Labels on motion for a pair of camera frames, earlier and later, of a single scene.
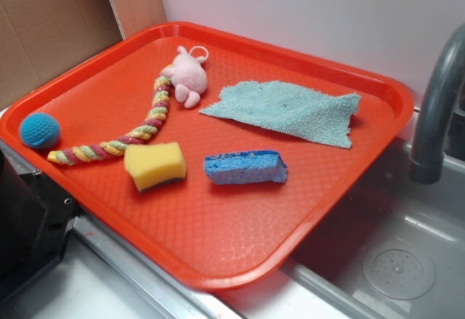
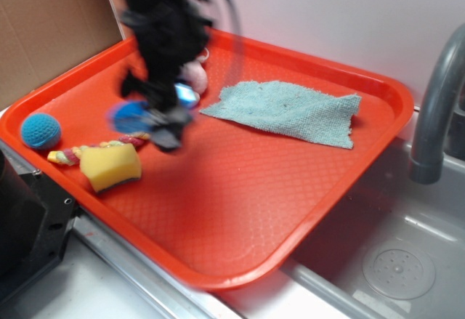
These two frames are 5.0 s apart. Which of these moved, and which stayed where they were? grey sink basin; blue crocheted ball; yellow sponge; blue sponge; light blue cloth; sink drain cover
Moved: yellow sponge; blue sponge
Stayed: light blue cloth; grey sink basin; sink drain cover; blue crocheted ball
